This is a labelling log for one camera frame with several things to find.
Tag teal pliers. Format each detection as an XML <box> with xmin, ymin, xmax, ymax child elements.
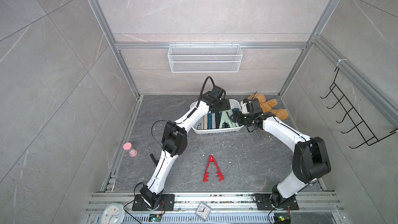
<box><xmin>207</xmin><ymin>113</ymin><xmax>212</xmax><ymax>130</ymax></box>

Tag red pliers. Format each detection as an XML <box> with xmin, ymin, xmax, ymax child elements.
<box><xmin>203</xmin><ymin>155</ymin><xmax>225</xmax><ymax>183</ymax></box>

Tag dark teal pliers floor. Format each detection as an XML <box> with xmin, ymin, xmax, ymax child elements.
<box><xmin>230</xmin><ymin>108</ymin><xmax>239</xmax><ymax>127</ymax></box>

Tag beige wooden pliers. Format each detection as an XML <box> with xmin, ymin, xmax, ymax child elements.
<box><xmin>203</xmin><ymin>114</ymin><xmax>208</xmax><ymax>130</ymax></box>

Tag light green pliers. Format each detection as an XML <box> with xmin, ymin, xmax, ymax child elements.
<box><xmin>219</xmin><ymin>111</ymin><xmax>234</xmax><ymax>129</ymax></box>

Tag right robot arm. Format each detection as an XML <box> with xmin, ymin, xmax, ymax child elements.
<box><xmin>232</xmin><ymin>99</ymin><xmax>331</xmax><ymax>209</ymax></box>

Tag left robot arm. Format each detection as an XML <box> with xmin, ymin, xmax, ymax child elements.
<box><xmin>140</xmin><ymin>86</ymin><xmax>231</xmax><ymax>210</ymax></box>

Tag white storage box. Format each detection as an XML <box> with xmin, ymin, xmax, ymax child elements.
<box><xmin>192</xmin><ymin>99</ymin><xmax>243</xmax><ymax>134</ymax></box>

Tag brown teddy bear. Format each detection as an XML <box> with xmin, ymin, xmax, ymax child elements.
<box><xmin>248</xmin><ymin>93</ymin><xmax>290</xmax><ymax>121</ymax></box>

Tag pink sand timer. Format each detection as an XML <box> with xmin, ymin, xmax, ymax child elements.
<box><xmin>123</xmin><ymin>142</ymin><xmax>138</xmax><ymax>157</ymax></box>

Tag small square clock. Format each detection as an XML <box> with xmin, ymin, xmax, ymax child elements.
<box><xmin>195</xmin><ymin>202</ymin><xmax>211</xmax><ymax>222</ymax></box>

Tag round white clock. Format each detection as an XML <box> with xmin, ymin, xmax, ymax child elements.
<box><xmin>99</xmin><ymin>203</ymin><xmax>125</xmax><ymax>224</ymax></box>

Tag black corrugated cable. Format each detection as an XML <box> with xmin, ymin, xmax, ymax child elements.
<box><xmin>195</xmin><ymin>76</ymin><xmax>216</xmax><ymax>108</ymax></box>

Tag white wire mesh basket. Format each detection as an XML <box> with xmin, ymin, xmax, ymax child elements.
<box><xmin>167</xmin><ymin>44</ymin><xmax>243</xmax><ymax>73</ymax></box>

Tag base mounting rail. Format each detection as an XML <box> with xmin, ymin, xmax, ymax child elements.
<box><xmin>83</xmin><ymin>191</ymin><xmax>350</xmax><ymax>224</ymax></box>

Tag black wall hook rack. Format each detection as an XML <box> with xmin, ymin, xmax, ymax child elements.
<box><xmin>320</xmin><ymin>67</ymin><xmax>398</xmax><ymax>149</ymax></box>

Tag aluminium frame rail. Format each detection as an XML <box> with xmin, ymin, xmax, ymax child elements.
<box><xmin>88</xmin><ymin>0</ymin><xmax>140</xmax><ymax>99</ymax></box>

